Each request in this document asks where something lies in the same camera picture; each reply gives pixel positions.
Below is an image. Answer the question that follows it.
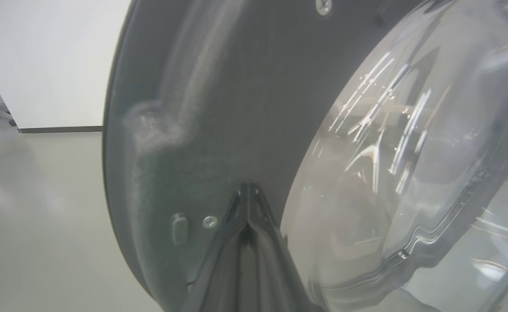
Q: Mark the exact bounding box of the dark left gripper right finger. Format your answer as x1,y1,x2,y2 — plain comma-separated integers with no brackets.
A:
248,184,324,312

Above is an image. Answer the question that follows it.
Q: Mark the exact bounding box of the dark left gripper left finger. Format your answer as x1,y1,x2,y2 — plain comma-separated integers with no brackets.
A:
180,183,249,312

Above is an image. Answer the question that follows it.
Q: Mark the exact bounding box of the grey washing machine door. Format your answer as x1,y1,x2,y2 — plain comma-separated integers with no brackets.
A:
102,0,508,312

